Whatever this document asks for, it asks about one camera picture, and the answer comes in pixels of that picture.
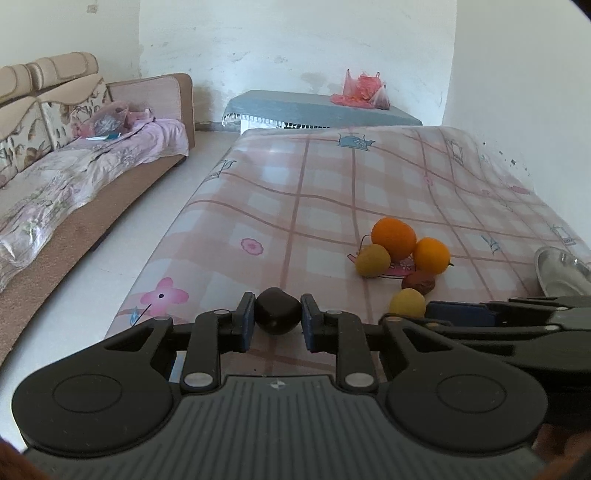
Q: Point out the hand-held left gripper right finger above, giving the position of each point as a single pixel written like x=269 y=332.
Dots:
x=308 y=323

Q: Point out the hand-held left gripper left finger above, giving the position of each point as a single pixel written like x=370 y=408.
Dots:
x=247 y=323

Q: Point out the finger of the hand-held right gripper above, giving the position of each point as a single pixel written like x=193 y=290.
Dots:
x=485 y=333
x=457 y=314

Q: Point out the dark purple passion fruit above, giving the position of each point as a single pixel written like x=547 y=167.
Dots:
x=277 y=309

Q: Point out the reddish-brown passion fruit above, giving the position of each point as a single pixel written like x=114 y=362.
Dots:
x=418 y=281

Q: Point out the small yellow round fruit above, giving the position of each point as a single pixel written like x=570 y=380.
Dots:
x=406 y=302

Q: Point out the orange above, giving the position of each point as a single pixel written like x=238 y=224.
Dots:
x=394 y=237
x=431 y=256

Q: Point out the yellow-green round fruit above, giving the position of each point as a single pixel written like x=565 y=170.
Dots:
x=371 y=261

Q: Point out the round metal plate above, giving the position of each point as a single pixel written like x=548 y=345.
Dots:
x=558 y=272

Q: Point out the person's right hand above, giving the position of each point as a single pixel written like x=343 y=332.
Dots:
x=558 y=443

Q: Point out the pink plaid tablecloth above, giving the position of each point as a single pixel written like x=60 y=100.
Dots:
x=300 y=207

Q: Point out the brown fabric sofa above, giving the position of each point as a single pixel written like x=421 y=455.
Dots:
x=69 y=249

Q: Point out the white low table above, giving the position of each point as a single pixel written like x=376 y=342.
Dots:
x=258 y=125

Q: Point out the blue-grey fringed table cloth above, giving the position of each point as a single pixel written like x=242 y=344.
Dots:
x=295 y=108

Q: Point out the pink floral sofa blanket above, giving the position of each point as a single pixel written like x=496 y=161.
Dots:
x=69 y=175

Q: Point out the blue booklet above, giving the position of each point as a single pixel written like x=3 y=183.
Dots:
x=99 y=137

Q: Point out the red plastic bag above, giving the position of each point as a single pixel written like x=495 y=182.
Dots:
x=360 y=90

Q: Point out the pink plastic bag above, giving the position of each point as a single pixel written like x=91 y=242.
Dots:
x=108 y=120

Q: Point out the floral sofa cushion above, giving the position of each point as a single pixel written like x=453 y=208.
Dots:
x=23 y=138
x=64 y=115

